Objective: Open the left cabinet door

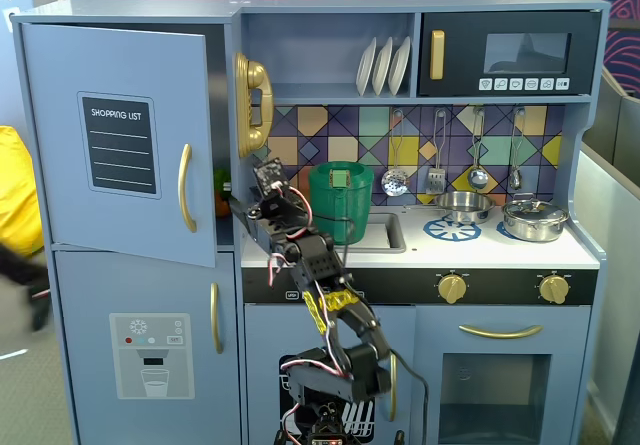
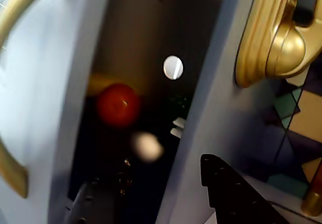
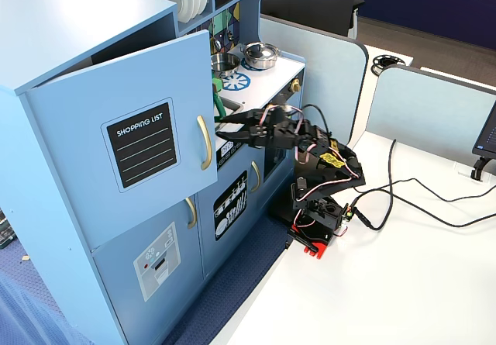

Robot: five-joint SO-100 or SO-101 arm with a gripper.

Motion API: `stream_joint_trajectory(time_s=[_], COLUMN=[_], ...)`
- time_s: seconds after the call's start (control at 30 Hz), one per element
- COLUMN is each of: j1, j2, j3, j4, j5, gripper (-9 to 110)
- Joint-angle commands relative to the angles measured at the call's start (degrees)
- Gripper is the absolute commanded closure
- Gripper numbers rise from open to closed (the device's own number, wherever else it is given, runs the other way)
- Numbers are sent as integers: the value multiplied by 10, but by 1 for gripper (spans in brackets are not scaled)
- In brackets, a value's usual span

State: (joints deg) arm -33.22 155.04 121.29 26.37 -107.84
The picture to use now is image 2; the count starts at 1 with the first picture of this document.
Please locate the red toy tomato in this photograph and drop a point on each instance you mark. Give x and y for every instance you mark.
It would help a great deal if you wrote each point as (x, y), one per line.
(117, 105)

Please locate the white round toy food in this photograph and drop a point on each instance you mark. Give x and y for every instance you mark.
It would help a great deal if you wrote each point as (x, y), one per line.
(147, 147)

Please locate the blue door with dishwasher print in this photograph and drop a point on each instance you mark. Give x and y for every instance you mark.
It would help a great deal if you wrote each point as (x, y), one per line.
(37, 83)

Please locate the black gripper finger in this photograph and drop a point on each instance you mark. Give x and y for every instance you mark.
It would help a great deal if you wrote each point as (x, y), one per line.
(226, 196)
(84, 206)

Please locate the white door catch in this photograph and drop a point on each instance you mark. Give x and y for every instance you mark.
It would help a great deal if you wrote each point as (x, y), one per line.
(177, 131)

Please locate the yellow toy banana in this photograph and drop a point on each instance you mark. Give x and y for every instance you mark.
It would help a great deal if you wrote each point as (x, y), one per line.
(96, 83)

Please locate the blue toy kitchen body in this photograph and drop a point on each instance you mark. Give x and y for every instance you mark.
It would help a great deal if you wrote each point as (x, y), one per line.
(201, 83)

